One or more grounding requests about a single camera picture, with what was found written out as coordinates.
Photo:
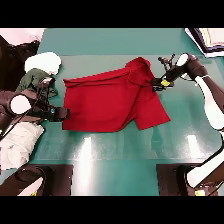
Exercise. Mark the stack of folded clothes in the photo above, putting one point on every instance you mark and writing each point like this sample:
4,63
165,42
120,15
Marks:
208,40

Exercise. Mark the white garment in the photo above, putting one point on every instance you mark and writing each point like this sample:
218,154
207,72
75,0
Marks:
43,62

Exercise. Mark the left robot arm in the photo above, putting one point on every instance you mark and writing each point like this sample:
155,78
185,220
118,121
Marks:
15,105

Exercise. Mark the black garment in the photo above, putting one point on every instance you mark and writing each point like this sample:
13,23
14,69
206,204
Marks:
15,63

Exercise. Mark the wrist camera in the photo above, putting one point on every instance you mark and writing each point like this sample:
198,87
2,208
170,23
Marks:
167,63
45,87

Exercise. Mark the red T-shirt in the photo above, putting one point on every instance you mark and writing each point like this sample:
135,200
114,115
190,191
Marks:
110,100

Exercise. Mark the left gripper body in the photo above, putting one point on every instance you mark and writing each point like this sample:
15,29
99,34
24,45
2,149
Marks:
57,114

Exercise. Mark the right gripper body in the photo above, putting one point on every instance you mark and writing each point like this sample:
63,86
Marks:
162,83

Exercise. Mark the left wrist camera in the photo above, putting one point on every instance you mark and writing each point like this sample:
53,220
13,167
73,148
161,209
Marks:
45,87

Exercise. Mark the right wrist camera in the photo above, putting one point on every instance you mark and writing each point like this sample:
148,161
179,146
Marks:
167,63

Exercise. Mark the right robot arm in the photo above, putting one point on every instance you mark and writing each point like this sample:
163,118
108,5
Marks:
211,100

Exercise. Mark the cream garment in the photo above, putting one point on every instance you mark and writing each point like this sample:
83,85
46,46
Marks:
20,143

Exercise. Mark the green garment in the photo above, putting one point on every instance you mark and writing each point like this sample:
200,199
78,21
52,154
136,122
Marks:
30,80

